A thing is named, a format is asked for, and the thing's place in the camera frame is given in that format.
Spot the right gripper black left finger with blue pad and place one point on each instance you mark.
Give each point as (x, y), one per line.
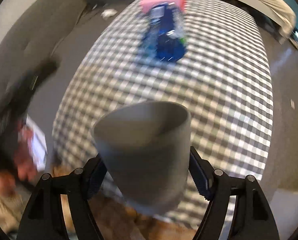
(43, 217)

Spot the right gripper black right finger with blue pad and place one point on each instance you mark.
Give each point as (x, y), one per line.
(252, 215)

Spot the grey plastic cup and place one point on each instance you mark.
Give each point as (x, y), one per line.
(146, 148)

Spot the person's left hand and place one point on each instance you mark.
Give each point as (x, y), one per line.
(19, 165)

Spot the white paper scrap on floor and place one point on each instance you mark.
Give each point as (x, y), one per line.
(292, 103)

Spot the grey white checkered tablecloth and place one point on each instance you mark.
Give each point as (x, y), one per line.
(223, 79)

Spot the blue plastic bottle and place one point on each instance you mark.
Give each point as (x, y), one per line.
(164, 39)

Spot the pink box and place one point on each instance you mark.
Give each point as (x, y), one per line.
(146, 5)

